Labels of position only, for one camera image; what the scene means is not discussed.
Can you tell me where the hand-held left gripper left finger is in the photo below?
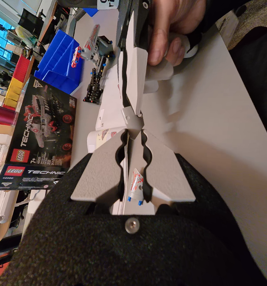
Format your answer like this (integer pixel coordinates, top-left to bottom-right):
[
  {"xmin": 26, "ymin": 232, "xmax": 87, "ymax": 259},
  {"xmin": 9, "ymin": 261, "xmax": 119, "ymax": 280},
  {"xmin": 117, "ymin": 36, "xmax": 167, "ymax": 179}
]
[{"xmin": 70, "ymin": 129, "xmax": 128, "ymax": 215}]

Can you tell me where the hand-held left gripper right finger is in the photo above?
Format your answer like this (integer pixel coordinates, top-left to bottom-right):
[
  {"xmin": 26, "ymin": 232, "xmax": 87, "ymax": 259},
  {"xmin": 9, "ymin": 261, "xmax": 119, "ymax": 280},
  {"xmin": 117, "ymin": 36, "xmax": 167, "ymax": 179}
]
[{"xmin": 141, "ymin": 129, "xmax": 196, "ymax": 215}]

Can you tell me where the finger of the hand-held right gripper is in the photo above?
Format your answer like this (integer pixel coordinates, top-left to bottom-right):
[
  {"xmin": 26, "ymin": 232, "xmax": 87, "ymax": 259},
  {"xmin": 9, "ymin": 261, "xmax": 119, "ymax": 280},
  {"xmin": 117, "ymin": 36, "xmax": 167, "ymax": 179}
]
[
  {"xmin": 117, "ymin": 21, "xmax": 129, "ymax": 107},
  {"xmin": 122, "ymin": 11, "xmax": 149, "ymax": 115}
]

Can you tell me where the grey toy connector piece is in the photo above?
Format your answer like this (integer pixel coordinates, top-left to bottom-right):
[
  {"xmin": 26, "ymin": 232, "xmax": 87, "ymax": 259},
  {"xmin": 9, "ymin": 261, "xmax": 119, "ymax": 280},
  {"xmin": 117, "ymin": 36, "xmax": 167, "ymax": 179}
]
[{"xmin": 121, "ymin": 107, "xmax": 145, "ymax": 139}]

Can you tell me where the white desk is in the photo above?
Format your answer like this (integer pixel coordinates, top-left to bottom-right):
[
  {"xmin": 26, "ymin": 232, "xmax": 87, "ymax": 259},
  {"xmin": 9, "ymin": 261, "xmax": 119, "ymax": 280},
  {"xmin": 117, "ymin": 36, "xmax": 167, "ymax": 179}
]
[{"xmin": 27, "ymin": 9, "xmax": 267, "ymax": 277}]

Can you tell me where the person's right hand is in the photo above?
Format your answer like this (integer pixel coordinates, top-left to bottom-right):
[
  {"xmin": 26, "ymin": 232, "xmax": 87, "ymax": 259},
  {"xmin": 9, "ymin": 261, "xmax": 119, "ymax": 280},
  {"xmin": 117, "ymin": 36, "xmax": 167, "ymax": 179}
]
[{"xmin": 147, "ymin": 0, "xmax": 207, "ymax": 67}]

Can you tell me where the partly built toy truck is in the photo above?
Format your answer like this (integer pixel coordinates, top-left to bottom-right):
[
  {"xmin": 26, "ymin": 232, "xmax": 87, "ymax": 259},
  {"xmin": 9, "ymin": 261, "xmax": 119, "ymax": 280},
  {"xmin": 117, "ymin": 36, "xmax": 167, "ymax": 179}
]
[{"xmin": 71, "ymin": 23, "xmax": 115, "ymax": 105}]

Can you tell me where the toy instruction booklet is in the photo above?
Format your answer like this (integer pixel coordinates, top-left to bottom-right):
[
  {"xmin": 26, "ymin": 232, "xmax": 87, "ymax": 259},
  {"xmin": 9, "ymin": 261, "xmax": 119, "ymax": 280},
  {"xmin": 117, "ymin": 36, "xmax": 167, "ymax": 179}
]
[{"xmin": 87, "ymin": 65, "xmax": 158, "ymax": 215}]

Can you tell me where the blue storage bin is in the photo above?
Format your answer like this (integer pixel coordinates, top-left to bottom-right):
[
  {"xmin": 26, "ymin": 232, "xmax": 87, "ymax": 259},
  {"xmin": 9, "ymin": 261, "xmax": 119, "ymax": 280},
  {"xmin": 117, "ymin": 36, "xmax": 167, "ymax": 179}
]
[
  {"xmin": 38, "ymin": 29, "xmax": 85, "ymax": 77},
  {"xmin": 34, "ymin": 69, "xmax": 79, "ymax": 95}
]

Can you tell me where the black printed toy box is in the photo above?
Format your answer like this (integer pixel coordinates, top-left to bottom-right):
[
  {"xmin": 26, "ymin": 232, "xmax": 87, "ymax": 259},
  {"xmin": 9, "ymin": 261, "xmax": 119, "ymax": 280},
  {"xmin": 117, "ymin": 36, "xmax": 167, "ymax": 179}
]
[{"xmin": 0, "ymin": 75, "xmax": 78, "ymax": 191}]

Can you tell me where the red storage bin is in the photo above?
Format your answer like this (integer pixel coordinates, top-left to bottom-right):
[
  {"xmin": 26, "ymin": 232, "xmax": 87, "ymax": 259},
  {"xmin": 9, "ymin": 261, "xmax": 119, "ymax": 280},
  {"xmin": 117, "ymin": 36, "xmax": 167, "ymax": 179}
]
[{"xmin": 12, "ymin": 54, "xmax": 34, "ymax": 84}]

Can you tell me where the white plastic bag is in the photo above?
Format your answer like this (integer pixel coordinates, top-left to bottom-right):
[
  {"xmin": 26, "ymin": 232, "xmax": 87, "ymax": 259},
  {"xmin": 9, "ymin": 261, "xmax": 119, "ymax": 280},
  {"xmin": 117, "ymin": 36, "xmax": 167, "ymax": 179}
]
[{"xmin": 15, "ymin": 25, "xmax": 37, "ymax": 48}]

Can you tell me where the magenta bottle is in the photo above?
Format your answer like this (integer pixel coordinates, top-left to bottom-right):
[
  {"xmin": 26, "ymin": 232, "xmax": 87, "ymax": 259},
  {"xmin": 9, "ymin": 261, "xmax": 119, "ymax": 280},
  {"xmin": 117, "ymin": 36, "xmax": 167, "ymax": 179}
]
[{"xmin": 0, "ymin": 103, "xmax": 16, "ymax": 124}]

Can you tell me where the person's black hoodie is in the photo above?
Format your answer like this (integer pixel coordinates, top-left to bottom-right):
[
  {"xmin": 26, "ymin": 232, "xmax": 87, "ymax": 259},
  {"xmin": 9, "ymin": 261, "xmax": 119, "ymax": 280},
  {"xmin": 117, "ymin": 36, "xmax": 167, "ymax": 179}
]
[{"xmin": 228, "ymin": 27, "xmax": 267, "ymax": 161}]

